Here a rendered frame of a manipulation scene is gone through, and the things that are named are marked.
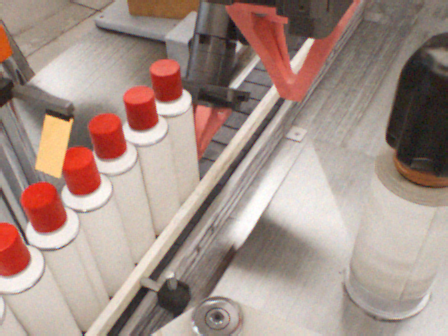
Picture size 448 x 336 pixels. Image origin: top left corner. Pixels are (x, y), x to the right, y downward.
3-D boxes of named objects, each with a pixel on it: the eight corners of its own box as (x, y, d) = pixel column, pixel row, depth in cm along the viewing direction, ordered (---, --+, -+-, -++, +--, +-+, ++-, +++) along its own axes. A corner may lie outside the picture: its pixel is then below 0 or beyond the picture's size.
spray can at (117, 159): (141, 272, 64) (107, 147, 48) (109, 255, 66) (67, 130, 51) (165, 243, 66) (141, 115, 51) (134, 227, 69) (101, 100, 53)
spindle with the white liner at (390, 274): (416, 333, 54) (533, 100, 32) (332, 299, 58) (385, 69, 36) (438, 270, 59) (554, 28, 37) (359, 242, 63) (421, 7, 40)
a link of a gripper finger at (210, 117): (199, 167, 65) (215, 91, 62) (151, 152, 68) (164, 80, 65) (221, 162, 71) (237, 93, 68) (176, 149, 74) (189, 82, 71)
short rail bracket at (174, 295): (185, 343, 62) (174, 289, 53) (164, 333, 64) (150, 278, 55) (198, 322, 64) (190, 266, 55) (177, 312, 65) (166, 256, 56)
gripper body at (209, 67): (229, 105, 62) (243, 41, 60) (157, 89, 66) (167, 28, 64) (248, 106, 67) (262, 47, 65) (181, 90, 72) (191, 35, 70)
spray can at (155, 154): (166, 244, 66) (142, 116, 51) (135, 227, 69) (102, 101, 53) (190, 217, 69) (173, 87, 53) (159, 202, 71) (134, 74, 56)
